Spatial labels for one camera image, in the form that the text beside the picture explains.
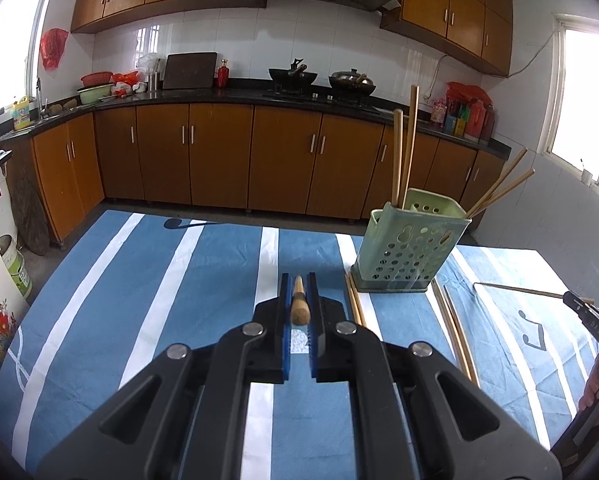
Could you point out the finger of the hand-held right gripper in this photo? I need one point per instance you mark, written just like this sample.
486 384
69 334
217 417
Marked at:
578 306

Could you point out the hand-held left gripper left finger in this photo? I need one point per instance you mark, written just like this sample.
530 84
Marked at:
286 330

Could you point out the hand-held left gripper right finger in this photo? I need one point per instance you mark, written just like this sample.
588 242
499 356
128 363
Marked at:
313 330

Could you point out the wooden chopstick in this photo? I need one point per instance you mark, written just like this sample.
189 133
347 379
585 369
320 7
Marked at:
504 190
497 182
298 302
452 330
353 300
409 150
398 160
462 335
359 305
519 290

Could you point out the green perforated utensil holder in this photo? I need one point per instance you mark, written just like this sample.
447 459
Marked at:
409 255

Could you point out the person's right hand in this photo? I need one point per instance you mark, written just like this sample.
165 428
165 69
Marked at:
597 385

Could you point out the blue white striped tablecloth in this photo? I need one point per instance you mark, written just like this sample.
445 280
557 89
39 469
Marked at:
129 310

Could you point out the brown lower kitchen cabinets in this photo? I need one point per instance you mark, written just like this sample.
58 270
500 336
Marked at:
219 155

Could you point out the large sliding window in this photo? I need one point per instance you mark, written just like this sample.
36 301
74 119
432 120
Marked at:
589 110

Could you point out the row of condiment bottles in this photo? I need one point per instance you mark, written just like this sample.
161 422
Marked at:
462 120

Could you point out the black gas stove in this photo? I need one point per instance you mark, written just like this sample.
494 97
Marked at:
324 96

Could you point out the large red plastic bag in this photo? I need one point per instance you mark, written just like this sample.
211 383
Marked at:
467 92

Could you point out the black kitchen countertop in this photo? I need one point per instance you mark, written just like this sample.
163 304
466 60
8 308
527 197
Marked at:
204 95

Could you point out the black pot with lid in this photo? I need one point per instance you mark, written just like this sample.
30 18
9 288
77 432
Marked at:
352 81

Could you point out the black wok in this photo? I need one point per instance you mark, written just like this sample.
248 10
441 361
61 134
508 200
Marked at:
293 77

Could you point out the red bottle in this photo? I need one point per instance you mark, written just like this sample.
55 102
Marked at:
222 75

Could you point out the dark cutting board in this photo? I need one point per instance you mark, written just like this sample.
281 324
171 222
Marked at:
189 71

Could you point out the white plastic bucket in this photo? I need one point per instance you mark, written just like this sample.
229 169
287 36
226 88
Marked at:
14 265

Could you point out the brown sack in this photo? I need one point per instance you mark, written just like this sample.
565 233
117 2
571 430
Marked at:
29 215

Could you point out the green basin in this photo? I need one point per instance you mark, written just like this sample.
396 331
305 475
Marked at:
95 95

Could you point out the red basin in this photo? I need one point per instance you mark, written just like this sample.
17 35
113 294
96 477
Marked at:
97 79

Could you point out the metal faucet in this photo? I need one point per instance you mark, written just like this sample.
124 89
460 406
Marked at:
39 97

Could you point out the yellow detergent bottle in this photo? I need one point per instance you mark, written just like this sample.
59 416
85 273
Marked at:
22 116

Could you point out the hanging red plastic bag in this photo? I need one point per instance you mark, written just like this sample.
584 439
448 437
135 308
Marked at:
53 47

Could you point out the kitchen window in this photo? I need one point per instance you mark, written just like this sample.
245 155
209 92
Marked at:
9 40

